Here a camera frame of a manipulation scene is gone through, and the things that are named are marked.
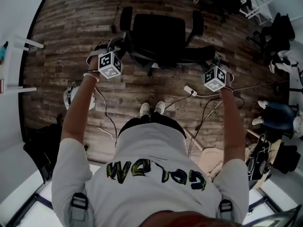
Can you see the person's left forearm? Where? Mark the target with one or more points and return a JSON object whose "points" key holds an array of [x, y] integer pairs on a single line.
{"points": [[78, 107]]}

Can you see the person's black trousers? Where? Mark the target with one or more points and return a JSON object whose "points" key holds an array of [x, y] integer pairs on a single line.
{"points": [[154, 122]]}

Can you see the black cloth bundle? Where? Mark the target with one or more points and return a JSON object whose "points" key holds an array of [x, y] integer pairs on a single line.
{"points": [[286, 159]]}

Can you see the white power strip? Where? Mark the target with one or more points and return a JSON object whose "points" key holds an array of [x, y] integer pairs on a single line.
{"points": [[190, 90]]}

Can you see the person's left hand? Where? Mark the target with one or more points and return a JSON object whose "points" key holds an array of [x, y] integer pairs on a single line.
{"points": [[101, 46]]}

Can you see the person's right white shoe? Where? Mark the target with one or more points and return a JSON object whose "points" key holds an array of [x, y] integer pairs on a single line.
{"points": [[160, 107]]}

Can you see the white metal rack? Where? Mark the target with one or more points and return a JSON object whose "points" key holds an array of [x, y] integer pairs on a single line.
{"points": [[258, 6]]}

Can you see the person's white shoe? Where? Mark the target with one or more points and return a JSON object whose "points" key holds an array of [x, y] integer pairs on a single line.
{"points": [[144, 109], [160, 107]]}

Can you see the wooden board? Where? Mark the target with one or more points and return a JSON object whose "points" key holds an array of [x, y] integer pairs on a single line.
{"points": [[213, 155]]}

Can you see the black and white appliance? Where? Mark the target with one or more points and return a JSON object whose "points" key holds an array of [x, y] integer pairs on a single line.
{"points": [[258, 159]]}

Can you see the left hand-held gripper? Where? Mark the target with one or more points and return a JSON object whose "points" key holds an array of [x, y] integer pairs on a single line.
{"points": [[110, 65]]}

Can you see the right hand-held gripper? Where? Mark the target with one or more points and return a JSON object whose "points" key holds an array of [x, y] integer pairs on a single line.
{"points": [[215, 79]]}

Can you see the red box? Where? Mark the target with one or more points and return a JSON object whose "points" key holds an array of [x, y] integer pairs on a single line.
{"points": [[2, 86]]}

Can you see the person's left white shoe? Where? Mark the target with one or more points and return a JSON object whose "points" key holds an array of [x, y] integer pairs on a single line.
{"points": [[144, 109]]}

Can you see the teal bottle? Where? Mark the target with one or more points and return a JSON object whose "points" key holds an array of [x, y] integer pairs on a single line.
{"points": [[3, 52]]}

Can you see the small white side table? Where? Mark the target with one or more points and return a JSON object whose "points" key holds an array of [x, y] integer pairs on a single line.
{"points": [[14, 63]]}

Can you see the person's white printed shirt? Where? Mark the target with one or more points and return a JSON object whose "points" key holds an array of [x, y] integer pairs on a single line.
{"points": [[151, 178]]}

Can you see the person's right forearm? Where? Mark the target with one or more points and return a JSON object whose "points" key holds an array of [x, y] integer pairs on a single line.
{"points": [[233, 126]]}

